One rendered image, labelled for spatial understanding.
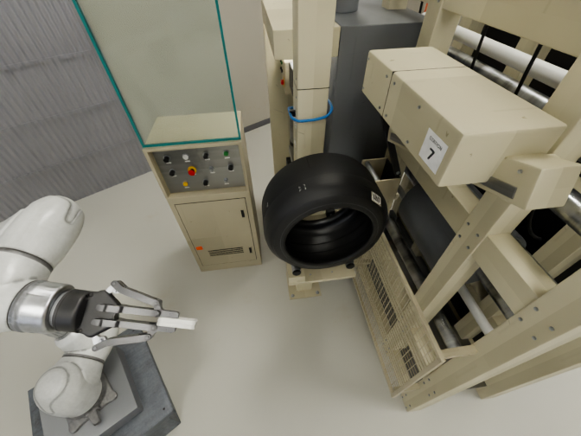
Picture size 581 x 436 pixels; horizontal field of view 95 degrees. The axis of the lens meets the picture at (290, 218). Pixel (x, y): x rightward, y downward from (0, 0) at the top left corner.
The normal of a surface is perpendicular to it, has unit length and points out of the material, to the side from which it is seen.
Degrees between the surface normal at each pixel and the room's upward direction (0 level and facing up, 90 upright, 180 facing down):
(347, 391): 0
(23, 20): 90
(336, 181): 16
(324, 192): 43
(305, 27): 90
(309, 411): 0
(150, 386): 0
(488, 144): 90
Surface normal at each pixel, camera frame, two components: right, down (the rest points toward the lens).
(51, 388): 0.05, -0.58
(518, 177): -0.99, 0.11
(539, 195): 0.12, 0.47
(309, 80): 0.13, 0.72
